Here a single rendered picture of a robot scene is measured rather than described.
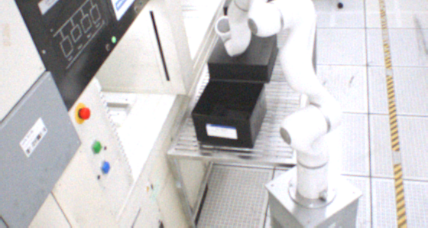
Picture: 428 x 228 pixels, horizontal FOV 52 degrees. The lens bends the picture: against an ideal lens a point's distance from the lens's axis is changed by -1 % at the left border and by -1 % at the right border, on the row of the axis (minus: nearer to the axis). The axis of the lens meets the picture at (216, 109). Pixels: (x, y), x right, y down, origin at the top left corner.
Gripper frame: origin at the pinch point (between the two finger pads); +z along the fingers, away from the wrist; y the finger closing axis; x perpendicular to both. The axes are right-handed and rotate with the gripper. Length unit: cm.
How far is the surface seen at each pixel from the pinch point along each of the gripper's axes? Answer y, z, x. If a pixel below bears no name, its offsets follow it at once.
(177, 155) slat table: 24, -8, 55
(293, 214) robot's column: -33, -26, 72
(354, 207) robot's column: -55, -13, 68
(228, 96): 7.6, 11.6, 23.9
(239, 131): -4.8, -10.6, 41.3
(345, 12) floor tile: -43, 239, -87
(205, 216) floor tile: 29, 60, 93
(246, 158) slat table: -8, -8, 53
